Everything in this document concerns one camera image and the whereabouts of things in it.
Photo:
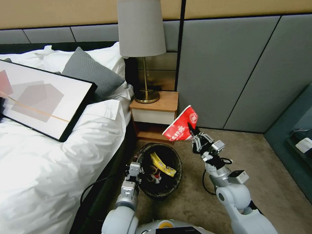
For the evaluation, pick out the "grey shade brass table lamp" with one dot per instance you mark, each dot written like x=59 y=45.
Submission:
x=141 y=28

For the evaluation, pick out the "black bag with white label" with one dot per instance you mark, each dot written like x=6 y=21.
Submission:
x=308 y=151

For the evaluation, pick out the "glossy brown wall panel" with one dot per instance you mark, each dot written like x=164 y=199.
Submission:
x=157 y=73

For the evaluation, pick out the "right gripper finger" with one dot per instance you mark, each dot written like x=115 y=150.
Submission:
x=196 y=145
x=207 y=140

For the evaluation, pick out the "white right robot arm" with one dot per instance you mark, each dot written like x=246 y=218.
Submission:
x=239 y=204

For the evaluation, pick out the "grey quilted cushion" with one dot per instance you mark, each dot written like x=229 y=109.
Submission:
x=96 y=73

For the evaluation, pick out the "black framed abstract picture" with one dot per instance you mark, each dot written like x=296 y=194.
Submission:
x=40 y=99

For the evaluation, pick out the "black trash bin with liner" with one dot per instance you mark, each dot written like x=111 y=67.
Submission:
x=172 y=185

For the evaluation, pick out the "dark bed headboard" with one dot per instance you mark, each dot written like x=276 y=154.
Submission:
x=63 y=46

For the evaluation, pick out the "white and red scrap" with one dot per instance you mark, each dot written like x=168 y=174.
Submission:
x=156 y=178

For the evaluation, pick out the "bed with white duvet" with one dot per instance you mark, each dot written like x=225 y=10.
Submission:
x=44 y=180

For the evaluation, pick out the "teal upholstered sofa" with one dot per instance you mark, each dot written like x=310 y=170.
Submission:
x=286 y=152

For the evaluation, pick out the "brown paper cup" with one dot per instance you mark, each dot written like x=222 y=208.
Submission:
x=153 y=171

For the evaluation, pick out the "white robot front shell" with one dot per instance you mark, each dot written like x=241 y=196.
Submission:
x=175 y=230

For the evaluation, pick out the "wooden nightstand with white drawer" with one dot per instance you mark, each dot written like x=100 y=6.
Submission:
x=156 y=114

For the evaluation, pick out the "red paper noodle bowl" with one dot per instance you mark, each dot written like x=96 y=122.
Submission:
x=179 y=126

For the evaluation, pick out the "white pillow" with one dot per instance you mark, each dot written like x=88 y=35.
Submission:
x=19 y=58
x=105 y=58

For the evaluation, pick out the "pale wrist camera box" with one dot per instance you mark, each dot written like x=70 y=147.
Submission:
x=134 y=169
x=217 y=146

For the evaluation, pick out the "yellow snack wrapper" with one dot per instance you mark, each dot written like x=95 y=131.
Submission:
x=162 y=166

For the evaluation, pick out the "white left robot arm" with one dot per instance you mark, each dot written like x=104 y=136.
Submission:
x=124 y=218

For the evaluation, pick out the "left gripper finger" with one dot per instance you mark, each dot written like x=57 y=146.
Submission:
x=127 y=170
x=142 y=169

